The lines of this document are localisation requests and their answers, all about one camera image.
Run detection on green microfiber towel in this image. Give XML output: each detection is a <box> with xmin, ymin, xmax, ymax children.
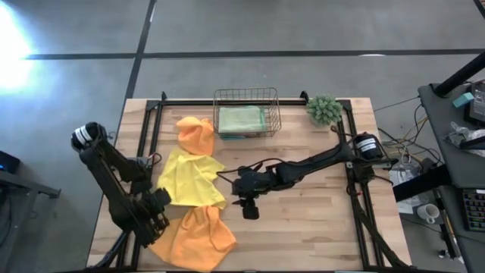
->
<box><xmin>218</xmin><ymin>105</ymin><xmax>267</xmax><ymax>134</ymax></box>

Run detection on white mug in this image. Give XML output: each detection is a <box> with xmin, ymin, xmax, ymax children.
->
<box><xmin>416</xmin><ymin>203</ymin><xmax>440</xmax><ymax>224</ymax></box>

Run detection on black round pole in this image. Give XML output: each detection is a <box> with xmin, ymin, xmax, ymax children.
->
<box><xmin>433</xmin><ymin>51</ymin><xmax>485</xmax><ymax>98</ymax></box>

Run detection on tangled cable bundle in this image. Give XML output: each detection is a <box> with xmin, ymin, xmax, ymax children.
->
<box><xmin>373</xmin><ymin>102</ymin><xmax>444</xmax><ymax>168</ymax></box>

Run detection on orange microfiber towel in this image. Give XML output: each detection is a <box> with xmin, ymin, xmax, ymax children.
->
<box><xmin>148</xmin><ymin>205</ymin><xmax>238</xmax><ymax>272</ymax></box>
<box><xmin>176</xmin><ymin>115</ymin><xmax>216</xmax><ymax>157</ymax></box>

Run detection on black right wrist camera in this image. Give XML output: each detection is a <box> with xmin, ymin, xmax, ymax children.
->
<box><xmin>241</xmin><ymin>196</ymin><xmax>261</xmax><ymax>221</ymax></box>

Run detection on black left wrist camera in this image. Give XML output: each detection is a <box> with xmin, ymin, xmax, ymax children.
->
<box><xmin>151</xmin><ymin>187</ymin><xmax>173</xmax><ymax>208</ymax></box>

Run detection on small teal box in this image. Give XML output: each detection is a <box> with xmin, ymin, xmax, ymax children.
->
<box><xmin>452</xmin><ymin>92</ymin><xmax>475</xmax><ymax>109</ymax></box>

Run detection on black wire basket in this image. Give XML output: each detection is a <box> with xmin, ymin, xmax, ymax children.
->
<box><xmin>212</xmin><ymin>86</ymin><xmax>283</xmax><ymax>140</ymax></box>

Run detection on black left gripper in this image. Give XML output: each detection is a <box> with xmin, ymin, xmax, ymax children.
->
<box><xmin>130</xmin><ymin>200</ymin><xmax>171</xmax><ymax>249</ymax></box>

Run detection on green plant in white pot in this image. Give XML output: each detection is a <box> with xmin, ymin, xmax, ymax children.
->
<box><xmin>305</xmin><ymin>93</ymin><xmax>344</xmax><ymax>127</ymax></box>

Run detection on black flat device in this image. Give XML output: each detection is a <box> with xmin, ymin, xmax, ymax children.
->
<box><xmin>464</xmin><ymin>81</ymin><xmax>485</xmax><ymax>126</ymax></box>

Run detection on white paper sheets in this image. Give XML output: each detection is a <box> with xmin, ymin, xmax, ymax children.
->
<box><xmin>390</xmin><ymin>168</ymin><xmax>418</xmax><ymax>215</ymax></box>

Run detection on grey side desk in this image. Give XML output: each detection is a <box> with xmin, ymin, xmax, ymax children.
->
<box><xmin>392</xmin><ymin>81</ymin><xmax>485</xmax><ymax>273</ymax></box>

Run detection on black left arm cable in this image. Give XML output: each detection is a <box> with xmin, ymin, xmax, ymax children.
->
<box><xmin>145</xmin><ymin>151</ymin><xmax>164</xmax><ymax>168</ymax></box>

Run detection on teal microfiber towel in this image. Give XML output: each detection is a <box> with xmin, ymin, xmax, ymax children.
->
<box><xmin>219</xmin><ymin>131</ymin><xmax>266</xmax><ymax>140</ymax></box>

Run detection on clear plastic wrap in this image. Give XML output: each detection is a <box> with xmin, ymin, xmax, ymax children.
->
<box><xmin>443</xmin><ymin>121</ymin><xmax>485</xmax><ymax>156</ymax></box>

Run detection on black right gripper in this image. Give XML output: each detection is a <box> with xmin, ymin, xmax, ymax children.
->
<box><xmin>228</xmin><ymin>166</ymin><xmax>277</xmax><ymax>199</ymax></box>

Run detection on black keyboard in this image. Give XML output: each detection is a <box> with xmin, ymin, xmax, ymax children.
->
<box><xmin>462</xmin><ymin>188</ymin><xmax>485</xmax><ymax>233</ymax></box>

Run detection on black aluminium table frame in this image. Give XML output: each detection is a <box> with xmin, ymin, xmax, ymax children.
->
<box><xmin>100</xmin><ymin>90</ymin><xmax>412</xmax><ymax>273</ymax></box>

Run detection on yellow microfiber towel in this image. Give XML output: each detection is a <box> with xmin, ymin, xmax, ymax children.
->
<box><xmin>155</xmin><ymin>147</ymin><xmax>228</xmax><ymax>210</ymax></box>

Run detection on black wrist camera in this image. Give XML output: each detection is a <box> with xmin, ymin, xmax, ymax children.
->
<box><xmin>241</xmin><ymin>196</ymin><xmax>261</xmax><ymax>221</ymax></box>
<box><xmin>151</xmin><ymin>187</ymin><xmax>173</xmax><ymax>208</ymax></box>

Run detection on black equipment cart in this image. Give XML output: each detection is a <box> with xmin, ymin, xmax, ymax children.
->
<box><xmin>0</xmin><ymin>149</ymin><xmax>61</xmax><ymax>273</ymax></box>

